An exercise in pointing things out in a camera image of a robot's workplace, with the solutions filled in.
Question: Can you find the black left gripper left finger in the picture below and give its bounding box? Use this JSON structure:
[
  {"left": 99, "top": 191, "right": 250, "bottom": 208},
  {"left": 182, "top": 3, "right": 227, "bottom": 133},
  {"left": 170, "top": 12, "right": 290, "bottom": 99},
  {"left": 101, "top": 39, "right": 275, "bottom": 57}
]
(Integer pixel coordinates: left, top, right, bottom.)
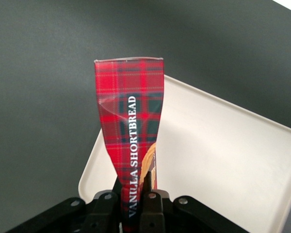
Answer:
[{"left": 4, "top": 174, "right": 124, "bottom": 233}]

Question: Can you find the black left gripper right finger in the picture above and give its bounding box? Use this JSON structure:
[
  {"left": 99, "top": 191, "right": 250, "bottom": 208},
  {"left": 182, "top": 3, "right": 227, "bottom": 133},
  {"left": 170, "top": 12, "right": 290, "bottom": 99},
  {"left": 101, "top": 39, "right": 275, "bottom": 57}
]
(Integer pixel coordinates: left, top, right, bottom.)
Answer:
[{"left": 138, "top": 170, "right": 236, "bottom": 233}]

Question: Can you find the red tartan shortbread cookie box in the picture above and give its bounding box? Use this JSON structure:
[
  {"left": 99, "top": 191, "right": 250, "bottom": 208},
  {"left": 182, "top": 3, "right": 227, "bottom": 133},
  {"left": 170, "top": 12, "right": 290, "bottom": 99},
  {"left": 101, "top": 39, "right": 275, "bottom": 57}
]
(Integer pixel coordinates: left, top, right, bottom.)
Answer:
[{"left": 93, "top": 56, "right": 165, "bottom": 233}]

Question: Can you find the cream rectangular plastic tray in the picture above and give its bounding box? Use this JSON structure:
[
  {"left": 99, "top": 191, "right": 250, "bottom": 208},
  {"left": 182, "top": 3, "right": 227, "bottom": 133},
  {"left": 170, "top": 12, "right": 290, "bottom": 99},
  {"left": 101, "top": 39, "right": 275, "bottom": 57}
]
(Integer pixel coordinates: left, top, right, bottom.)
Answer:
[{"left": 78, "top": 73, "right": 291, "bottom": 233}]

